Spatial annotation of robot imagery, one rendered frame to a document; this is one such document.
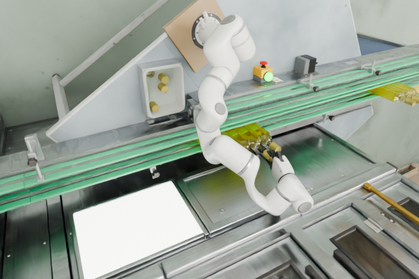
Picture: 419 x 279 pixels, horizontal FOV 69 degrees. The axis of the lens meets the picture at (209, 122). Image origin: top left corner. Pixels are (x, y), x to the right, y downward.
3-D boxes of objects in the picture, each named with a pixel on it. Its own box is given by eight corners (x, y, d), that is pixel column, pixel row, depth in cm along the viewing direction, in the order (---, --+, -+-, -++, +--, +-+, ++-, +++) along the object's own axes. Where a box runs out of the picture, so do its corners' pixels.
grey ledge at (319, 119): (239, 134, 168) (251, 145, 159) (240, 121, 164) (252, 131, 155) (358, 99, 206) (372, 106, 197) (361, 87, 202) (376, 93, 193)
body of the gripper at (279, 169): (296, 192, 114) (284, 173, 124) (300, 170, 109) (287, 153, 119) (277, 195, 113) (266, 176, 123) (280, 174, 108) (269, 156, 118)
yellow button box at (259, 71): (252, 78, 159) (260, 83, 153) (253, 65, 155) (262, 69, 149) (263, 76, 162) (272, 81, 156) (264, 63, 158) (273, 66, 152)
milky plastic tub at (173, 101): (142, 111, 137) (148, 119, 130) (136, 63, 126) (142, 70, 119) (178, 103, 144) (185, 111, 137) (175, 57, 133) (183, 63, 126)
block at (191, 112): (186, 118, 142) (192, 124, 137) (185, 99, 138) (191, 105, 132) (192, 116, 144) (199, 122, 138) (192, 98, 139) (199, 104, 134)
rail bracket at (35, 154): (33, 156, 120) (33, 191, 102) (19, 119, 111) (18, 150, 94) (46, 152, 122) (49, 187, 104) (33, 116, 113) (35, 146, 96)
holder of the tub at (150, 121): (144, 121, 140) (149, 128, 134) (136, 63, 126) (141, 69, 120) (178, 113, 147) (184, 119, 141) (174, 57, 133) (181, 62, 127)
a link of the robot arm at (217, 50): (211, 91, 110) (188, 57, 100) (240, 47, 119) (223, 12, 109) (231, 93, 104) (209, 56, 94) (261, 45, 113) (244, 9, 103)
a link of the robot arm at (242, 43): (222, 58, 124) (244, 69, 111) (207, 32, 115) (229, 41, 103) (240, 43, 124) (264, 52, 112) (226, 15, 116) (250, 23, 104)
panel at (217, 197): (70, 217, 117) (81, 294, 91) (68, 212, 116) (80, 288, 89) (260, 153, 153) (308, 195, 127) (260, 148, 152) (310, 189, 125)
